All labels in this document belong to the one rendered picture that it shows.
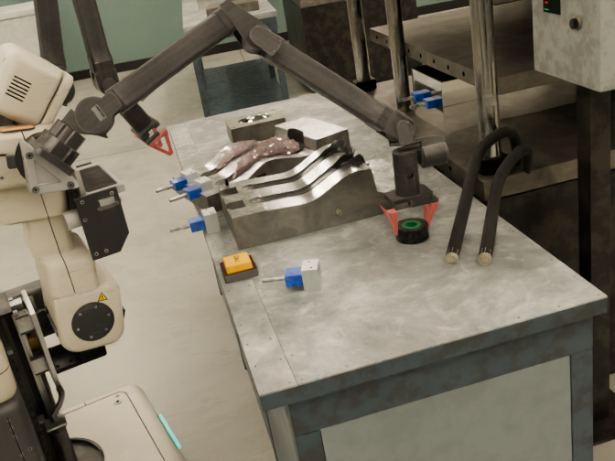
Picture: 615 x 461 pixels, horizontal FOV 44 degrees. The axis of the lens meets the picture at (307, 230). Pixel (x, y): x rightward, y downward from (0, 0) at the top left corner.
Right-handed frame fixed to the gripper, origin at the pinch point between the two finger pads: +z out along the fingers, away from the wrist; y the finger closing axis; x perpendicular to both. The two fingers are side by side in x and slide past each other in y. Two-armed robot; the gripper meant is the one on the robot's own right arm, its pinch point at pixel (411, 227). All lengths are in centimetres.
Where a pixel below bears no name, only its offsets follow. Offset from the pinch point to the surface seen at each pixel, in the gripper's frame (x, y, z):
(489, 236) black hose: -16.4, 12.1, -1.2
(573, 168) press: 25, 59, 6
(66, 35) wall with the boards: 753, -120, 30
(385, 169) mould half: 32.8, 5.5, -3.5
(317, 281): -13.4, -27.4, 0.8
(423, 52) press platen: 87, 40, -21
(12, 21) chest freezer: 670, -161, -2
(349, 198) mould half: 17.5, -9.9, -4.0
